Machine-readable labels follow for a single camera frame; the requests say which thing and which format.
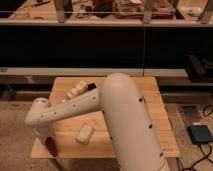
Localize wooden table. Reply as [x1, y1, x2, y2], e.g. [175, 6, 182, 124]
[30, 76, 181, 160]

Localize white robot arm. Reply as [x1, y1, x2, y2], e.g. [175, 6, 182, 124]
[25, 73, 170, 171]

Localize black foot pedal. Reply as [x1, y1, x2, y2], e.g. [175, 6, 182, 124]
[187, 125, 213, 144]

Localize background workbench shelf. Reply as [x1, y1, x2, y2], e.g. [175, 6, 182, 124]
[0, 0, 213, 27]

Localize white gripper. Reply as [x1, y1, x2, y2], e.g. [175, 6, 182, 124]
[33, 124, 54, 142]

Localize black cable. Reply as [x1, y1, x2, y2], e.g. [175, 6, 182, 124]
[175, 105, 213, 171]

